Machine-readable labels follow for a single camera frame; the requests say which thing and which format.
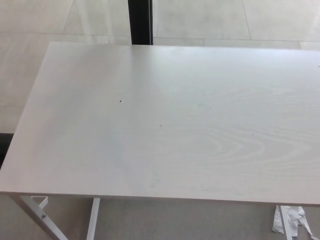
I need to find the white crumpled tape scrap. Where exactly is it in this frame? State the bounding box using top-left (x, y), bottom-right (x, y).
top-left (271, 205), bottom-right (320, 240)

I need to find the black object at floor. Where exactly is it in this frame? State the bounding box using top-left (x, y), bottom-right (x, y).
top-left (0, 133), bottom-right (14, 171)

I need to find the white metal table leg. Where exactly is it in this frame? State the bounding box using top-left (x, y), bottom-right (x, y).
top-left (278, 205), bottom-right (294, 240)

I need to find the black vertical post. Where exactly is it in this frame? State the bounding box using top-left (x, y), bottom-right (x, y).
top-left (127, 0), bottom-right (154, 46)

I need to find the white metal table frame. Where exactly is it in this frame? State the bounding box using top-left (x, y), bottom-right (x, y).
top-left (9, 195), bottom-right (101, 240)

